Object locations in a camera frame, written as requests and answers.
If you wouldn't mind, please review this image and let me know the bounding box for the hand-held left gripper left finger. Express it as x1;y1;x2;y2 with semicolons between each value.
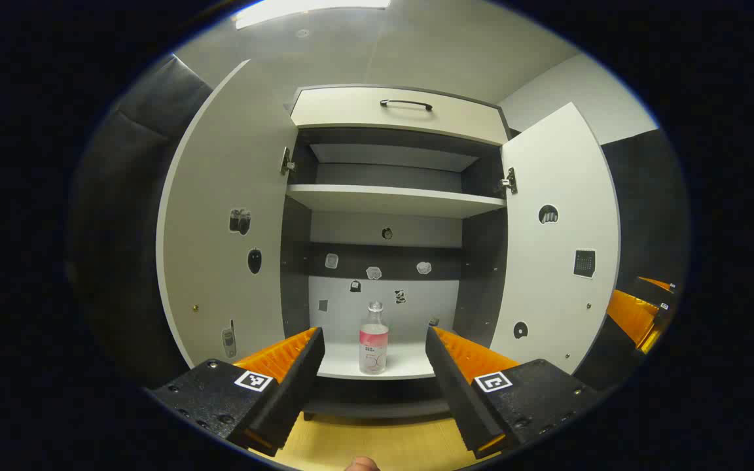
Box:
145;326;327;457

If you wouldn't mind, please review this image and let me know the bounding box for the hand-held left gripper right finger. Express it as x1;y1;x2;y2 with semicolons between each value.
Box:
425;326;603;460

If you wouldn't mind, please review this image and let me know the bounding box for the clear bottle with pink label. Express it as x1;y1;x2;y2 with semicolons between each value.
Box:
359;301;390;375

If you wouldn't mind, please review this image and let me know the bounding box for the white door with headphone sticker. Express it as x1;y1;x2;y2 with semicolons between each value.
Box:
490;101;622;377

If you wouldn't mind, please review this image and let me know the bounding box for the grey and white cabinet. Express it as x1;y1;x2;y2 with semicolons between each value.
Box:
279;84;518;421

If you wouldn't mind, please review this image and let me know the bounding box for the white door with camera sticker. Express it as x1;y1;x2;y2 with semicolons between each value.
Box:
156;59;300;370

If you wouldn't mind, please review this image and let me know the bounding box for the white cabinet drawer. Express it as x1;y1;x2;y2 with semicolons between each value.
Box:
289;85;512;146

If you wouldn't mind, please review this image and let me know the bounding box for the ceiling light panel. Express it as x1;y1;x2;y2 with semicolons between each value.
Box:
233;0;392;30

